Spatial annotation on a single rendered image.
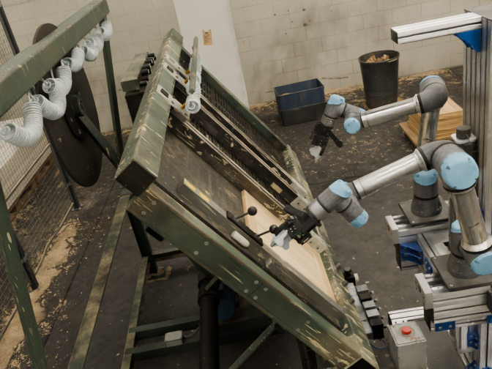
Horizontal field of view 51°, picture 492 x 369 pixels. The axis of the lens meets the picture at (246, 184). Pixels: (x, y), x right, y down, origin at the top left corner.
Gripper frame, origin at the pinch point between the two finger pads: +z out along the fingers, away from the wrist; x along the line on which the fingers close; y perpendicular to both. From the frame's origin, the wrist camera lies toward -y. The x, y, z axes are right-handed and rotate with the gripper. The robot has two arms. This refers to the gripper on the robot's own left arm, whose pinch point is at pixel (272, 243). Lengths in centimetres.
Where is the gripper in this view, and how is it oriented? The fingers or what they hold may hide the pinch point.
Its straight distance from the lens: 197.0
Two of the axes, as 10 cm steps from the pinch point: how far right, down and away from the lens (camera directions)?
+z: -7.1, 6.5, 2.8
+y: 3.2, 6.4, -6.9
